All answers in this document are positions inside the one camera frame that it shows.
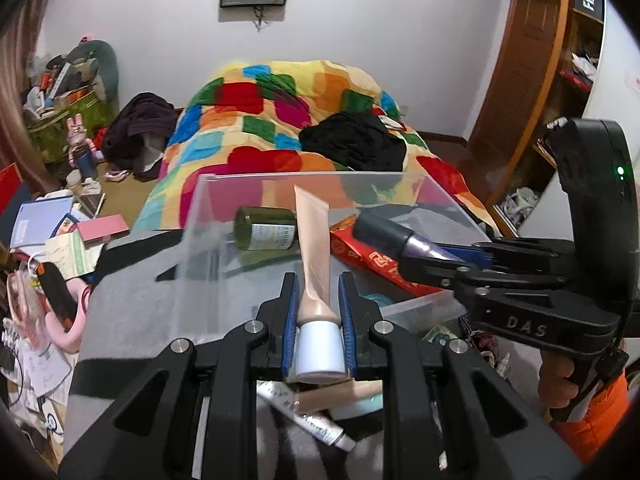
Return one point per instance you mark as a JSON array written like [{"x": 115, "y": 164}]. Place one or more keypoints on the person's right hand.
[{"x": 554, "y": 387}]

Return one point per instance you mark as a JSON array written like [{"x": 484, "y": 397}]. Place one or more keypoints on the dark purple clothes pile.
[{"x": 136, "y": 139}]

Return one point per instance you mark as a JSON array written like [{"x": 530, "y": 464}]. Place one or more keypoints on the black garment on bed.
[{"x": 356, "y": 140}]

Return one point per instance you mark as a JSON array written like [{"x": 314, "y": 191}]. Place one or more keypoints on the pink box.
[{"x": 103, "y": 228}]

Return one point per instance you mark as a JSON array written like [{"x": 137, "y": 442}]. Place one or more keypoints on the large beige cosmetic tube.
[{"x": 319, "y": 355}]

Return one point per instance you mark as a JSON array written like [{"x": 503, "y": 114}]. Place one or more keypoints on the colourful patchwork quilt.
[{"x": 246, "y": 120}]

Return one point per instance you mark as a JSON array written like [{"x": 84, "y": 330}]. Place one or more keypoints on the grey green neck pillow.
[{"x": 96, "y": 61}]

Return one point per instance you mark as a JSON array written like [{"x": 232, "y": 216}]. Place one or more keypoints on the clear plastic storage bin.
[{"x": 219, "y": 286}]

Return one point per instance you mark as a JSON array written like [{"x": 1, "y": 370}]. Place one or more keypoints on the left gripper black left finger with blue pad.
[{"x": 191, "y": 402}]

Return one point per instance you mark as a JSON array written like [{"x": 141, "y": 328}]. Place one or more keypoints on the green storage basket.
[{"x": 49, "y": 136}]

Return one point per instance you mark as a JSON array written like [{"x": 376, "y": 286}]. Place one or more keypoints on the red snack packet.
[{"x": 345, "y": 247}]

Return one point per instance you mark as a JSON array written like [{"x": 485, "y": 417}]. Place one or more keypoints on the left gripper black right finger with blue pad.
[{"x": 447, "y": 415}]

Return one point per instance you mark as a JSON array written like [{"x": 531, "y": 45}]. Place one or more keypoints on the green glass bottle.
[{"x": 264, "y": 228}]

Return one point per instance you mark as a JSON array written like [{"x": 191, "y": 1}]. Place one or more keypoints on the black FiiO box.
[{"x": 590, "y": 8}]

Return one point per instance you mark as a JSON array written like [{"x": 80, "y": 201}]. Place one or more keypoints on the wooden wardrobe shelf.
[{"x": 564, "y": 92}]

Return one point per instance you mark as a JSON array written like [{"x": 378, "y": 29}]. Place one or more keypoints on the blue white book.
[{"x": 36, "y": 220}]

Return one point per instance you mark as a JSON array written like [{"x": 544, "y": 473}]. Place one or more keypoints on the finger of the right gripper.
[
  {"x": 523, "y": 254},
  {"x": 450, "y": 279}
]

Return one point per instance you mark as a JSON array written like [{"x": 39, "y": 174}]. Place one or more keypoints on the grey black blanket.
[{"x": 128, "y": 318}]

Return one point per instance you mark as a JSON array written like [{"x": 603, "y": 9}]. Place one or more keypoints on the red box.
[{"x": 10, "y": 181}]

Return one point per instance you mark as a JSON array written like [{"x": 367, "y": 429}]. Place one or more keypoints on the striped curtain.
[{"x": 20, "y": 27}]

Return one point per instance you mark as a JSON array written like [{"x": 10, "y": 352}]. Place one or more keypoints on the pink rabbit figurine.
[{"x": 81, "y": 150}]

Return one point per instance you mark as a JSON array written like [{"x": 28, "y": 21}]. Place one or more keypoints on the dark purple bottle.
[{"x": 396, "y": 241}]

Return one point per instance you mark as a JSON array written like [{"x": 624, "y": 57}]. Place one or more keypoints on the white printed tube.
[{"x": 282, "y": 398}]

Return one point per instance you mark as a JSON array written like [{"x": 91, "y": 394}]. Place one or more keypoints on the wooden door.
[{"x": 513, "y": 91}]

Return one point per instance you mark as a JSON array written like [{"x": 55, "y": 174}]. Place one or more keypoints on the slim beige red tube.
[{"x": 334, "y": 396}]

